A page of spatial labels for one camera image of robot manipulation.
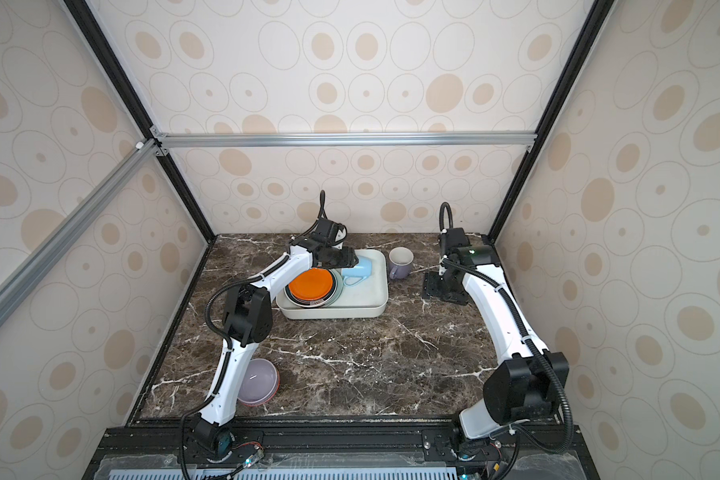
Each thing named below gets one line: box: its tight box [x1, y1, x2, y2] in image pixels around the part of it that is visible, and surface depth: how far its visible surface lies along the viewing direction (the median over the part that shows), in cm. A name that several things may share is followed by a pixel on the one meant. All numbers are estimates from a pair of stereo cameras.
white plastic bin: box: [275, 249, 389, 320], surface depth 105 cm
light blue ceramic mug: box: [341, 255, 373, 286], surface depth 107 cm
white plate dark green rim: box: [284, 268, 344, 309], surface depth 101 cm
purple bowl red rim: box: [237, 358, 280, 407], surface depth 80 cm
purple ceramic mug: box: [388, 246, 414, 279], surface depth 107 cm
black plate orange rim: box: [285, 267, 337, 306], surface depth 99 cm
